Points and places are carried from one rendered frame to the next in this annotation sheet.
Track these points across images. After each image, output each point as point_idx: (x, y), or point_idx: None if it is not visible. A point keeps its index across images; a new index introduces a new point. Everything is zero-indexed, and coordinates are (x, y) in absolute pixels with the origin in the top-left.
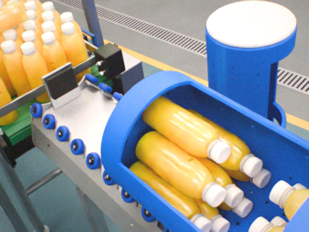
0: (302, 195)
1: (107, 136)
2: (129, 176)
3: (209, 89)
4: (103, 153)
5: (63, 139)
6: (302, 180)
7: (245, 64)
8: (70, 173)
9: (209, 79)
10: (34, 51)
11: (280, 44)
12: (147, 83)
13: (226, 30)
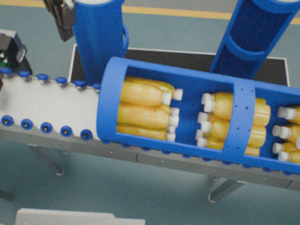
0: (222, 105)
1: (102, 122)
2: (127, 137)
3: (141, 64)
4: (101, 132)
5: (31, 128)
6: (197, 85)
7: (107, 12)
8: (42, 143)
9: (77, 26)
10: None
11: None
12: (109, 80)
13: None
